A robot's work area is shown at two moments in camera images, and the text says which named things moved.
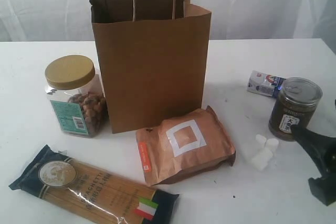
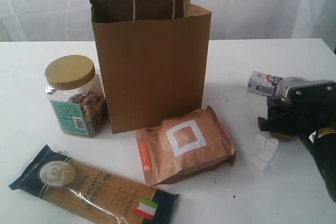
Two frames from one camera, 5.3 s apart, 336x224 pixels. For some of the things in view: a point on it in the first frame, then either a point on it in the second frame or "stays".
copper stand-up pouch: (189, 145) stays
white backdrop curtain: (55, 7) stays
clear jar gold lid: (77, 94) stays
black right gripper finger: (323, 148) -> (311, 95)
